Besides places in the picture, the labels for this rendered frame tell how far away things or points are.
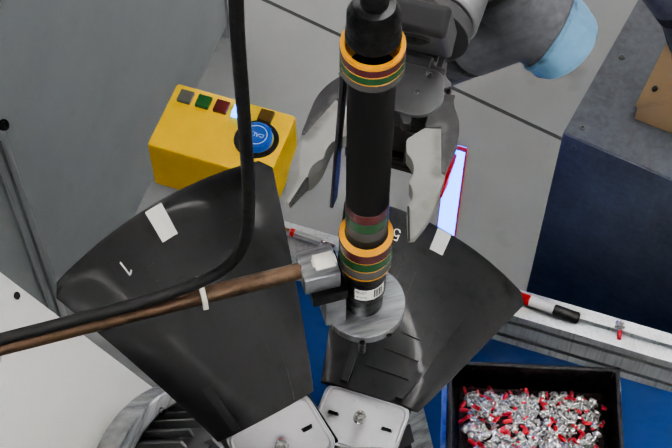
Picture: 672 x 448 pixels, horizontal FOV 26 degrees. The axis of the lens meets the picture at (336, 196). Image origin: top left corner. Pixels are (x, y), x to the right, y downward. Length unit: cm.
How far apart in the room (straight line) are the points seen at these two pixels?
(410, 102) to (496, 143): 199
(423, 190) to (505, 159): 201
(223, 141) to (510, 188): 133
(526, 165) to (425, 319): 155
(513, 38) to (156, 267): 38
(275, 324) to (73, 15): 111
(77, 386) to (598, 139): 76
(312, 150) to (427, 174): 9
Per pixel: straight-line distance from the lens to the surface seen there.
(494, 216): 300
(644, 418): 211
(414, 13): 105
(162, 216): 132
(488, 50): 129
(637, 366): 195
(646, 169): 189
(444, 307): 156
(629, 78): 197
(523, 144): 310
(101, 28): 250
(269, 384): 137
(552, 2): 126
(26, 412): 148
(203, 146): 178
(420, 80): 112
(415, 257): 158
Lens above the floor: 254
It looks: 58 degrees down
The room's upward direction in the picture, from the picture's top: straight up
